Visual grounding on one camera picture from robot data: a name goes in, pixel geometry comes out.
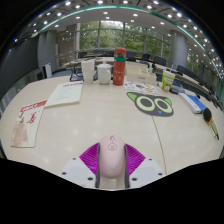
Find pink computer mouse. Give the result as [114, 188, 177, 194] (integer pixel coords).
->
[98, 134, 127, 180]

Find group of dark office chairs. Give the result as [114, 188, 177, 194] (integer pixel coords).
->
[69, 49, 223, 108]

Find green printed cup with straw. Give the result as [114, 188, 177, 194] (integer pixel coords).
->
[161, 62, 177, 93]

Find dark conference desk console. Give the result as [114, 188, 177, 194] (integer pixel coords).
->
[169, 84, 187, 95]

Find colourful sticker sheet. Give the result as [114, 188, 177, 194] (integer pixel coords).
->
[123, 80, 160, 96]

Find white printed booklet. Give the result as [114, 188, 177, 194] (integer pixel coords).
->
[44, 81, 84, 109]

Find group of ceiling lights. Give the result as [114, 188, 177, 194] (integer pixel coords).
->
[13, 0, 223, 64]

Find red insulated drink bottle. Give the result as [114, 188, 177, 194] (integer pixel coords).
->
[112, 47, 128, 87]

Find white cardboard box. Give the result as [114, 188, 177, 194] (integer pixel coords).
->
[126, 61, 158, 85]

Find blue and white book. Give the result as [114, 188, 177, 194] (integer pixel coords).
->
[178, 92, 208, 115]

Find grey cat-shaped mouse pad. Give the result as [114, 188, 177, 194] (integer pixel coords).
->
[126, 91, 175, 118]

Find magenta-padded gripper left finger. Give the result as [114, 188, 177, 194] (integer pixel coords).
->
[59, 142, 102, 190]

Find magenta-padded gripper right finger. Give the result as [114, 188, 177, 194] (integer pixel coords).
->
[123, 143, 167, 190]

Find black handheld microphone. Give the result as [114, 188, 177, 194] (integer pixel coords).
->
[202, 107, 221, 141]

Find red and white brochure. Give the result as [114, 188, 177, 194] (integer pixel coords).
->
[10, 99, 48, 149]

